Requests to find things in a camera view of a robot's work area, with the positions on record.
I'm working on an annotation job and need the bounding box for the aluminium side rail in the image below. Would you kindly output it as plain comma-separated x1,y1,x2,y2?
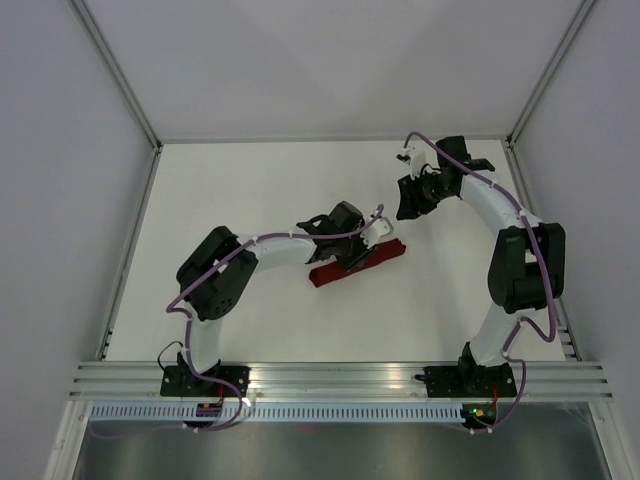
92,145,163,361
501,136,583,361

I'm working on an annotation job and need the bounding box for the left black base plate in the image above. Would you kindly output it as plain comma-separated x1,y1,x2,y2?
160,364,250,398

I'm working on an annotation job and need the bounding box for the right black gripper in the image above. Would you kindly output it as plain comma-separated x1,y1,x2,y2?
397,169,454,220

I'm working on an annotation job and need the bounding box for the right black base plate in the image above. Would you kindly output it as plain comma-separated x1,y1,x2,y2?
414,364,517,398

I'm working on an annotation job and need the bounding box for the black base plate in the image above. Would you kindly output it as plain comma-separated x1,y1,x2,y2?
414,364,517,398
160,364,250,398

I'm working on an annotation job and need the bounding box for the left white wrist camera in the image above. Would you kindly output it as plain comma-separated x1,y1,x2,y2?
360,217,394,249

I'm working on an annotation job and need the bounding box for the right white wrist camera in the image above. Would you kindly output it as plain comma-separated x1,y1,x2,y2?
396,145,427,180

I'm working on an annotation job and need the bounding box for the left aluminium frame post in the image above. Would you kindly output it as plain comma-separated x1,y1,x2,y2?
68,0,162,152

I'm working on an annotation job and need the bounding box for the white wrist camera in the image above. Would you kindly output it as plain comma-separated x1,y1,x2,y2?
360,217,394,249
396,145,427,180

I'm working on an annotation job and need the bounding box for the aluminium frame post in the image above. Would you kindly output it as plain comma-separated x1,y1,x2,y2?
68,0,162,152
506,0,599,149

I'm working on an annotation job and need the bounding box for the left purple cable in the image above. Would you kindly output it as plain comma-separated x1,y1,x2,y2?
89,203,385,441

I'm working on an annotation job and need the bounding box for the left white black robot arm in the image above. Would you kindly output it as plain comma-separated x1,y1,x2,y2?
166,201,393,396

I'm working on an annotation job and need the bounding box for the white slotted cable duct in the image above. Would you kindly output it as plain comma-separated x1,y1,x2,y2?
89,401,463,423

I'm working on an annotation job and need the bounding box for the front aluminium rail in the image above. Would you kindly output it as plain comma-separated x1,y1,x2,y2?
67,361,613,403

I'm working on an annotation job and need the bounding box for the right aluminium side rail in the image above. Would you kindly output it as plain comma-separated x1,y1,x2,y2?
501,136,583,361

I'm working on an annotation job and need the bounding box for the dark red cloth napkin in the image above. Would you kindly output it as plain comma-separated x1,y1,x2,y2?
308,238,407,288

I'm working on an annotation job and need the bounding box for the right aluminium frame post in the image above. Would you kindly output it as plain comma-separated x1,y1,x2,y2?
506,0,599,149

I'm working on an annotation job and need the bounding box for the left aluminium side rail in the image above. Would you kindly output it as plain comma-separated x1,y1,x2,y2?
92,145,163,361

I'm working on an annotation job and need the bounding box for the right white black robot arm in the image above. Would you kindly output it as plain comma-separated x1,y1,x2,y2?
396,136,566,398

